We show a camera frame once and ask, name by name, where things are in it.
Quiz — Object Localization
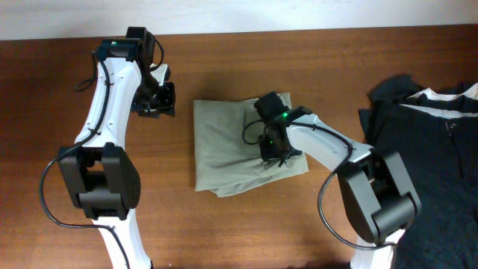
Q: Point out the khaki shorts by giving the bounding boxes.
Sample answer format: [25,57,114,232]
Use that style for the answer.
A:
[193,98,308,197]

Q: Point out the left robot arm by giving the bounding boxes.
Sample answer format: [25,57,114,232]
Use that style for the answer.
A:
[55,27,176,268]

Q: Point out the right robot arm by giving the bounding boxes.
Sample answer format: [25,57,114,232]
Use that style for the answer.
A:
[254,92,422,268]

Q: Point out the dark shirt with white collar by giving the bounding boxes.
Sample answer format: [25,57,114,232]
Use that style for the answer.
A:
[359,75,477,268]

